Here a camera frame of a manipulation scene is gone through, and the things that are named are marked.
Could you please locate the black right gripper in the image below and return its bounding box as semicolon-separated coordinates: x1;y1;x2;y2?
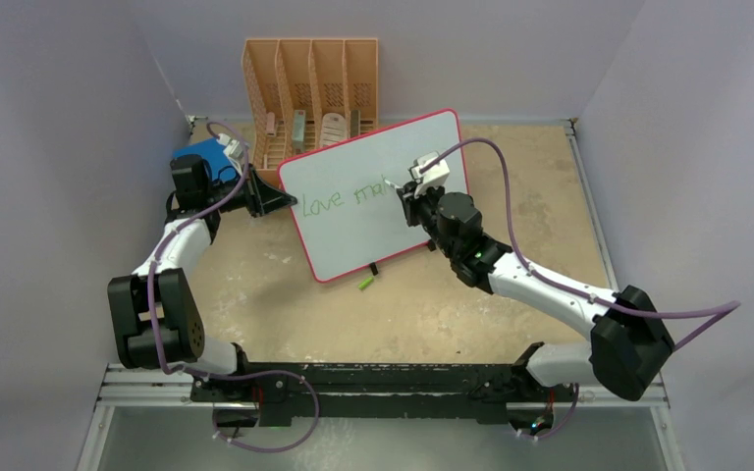
399;179;458;259

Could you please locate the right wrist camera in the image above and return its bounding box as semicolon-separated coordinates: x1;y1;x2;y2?
409;152;450;198

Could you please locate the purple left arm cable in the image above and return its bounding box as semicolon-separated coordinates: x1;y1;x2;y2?
145;121;320;379

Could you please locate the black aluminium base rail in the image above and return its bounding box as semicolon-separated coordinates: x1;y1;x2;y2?
93;360;671;431

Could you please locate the orange plastic file organizer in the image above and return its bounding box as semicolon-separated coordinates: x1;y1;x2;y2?
242;37;380;176

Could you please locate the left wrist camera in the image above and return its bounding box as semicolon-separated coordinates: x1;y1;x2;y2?
216;133;244;169

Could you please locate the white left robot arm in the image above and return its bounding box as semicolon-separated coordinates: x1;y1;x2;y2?
107;154;297;401

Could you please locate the pink-framed whiteboard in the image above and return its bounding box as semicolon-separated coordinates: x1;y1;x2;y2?
277;109;461;283

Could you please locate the green marker cap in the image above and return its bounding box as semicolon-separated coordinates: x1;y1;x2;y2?
358;276;375;290

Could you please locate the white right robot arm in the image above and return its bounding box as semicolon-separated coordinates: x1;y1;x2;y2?
396;182;674;401

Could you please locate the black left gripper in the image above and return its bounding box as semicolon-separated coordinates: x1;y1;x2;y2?
203;164;296;219

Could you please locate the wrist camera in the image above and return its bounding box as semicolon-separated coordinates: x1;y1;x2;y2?
216;133;244;169
409;152;450;198

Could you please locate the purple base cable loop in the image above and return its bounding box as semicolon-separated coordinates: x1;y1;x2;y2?
210;370;321;455

